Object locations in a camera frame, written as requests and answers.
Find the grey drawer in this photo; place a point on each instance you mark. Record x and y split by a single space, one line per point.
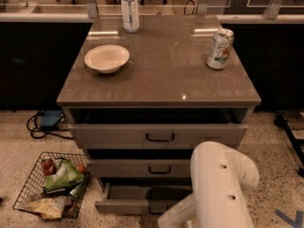
138 200
154 128
140 162

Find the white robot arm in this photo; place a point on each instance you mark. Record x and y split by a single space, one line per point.
220 177

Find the white ceramic bowl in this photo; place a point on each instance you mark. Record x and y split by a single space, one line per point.
107 59

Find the red apple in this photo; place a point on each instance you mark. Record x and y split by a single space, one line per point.
81 168

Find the green white soda can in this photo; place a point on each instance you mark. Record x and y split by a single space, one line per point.
220 49

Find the blue power box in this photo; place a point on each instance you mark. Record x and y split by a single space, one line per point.
51 118

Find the green chip bag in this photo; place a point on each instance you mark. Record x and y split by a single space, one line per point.
66 176

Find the clear plastic water bottle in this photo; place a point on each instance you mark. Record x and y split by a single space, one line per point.
130 14

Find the black metal stand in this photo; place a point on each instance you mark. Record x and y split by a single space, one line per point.
292 122

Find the yellow snack bag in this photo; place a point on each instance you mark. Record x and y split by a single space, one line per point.
49 208

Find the blue floor tape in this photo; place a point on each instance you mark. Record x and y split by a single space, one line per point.
296 222

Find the black wire basket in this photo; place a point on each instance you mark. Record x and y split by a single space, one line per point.
34 190

